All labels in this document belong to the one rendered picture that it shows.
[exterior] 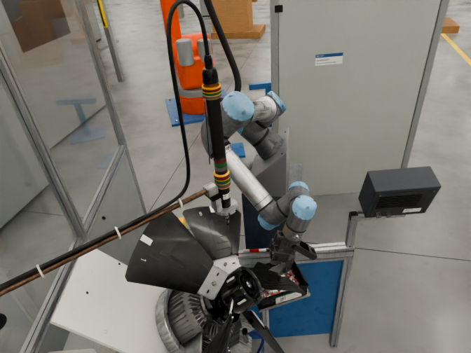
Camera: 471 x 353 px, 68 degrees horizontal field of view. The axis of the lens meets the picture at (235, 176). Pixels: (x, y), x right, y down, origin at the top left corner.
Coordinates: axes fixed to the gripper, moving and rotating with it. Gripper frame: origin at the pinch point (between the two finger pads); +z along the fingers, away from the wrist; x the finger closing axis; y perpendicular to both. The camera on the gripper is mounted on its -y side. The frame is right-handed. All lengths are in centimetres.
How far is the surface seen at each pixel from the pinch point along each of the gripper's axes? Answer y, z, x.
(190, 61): 54, 39, -364
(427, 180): -52, -40, -21
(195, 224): 36.0, -14.9, -3.9
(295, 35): -20, -55, -168
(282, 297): -5.2, 15.4, -0.5
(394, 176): -40, -37, -24
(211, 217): 30.5, -16.1, -7.5
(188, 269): 37.4, -21.3, 21.8
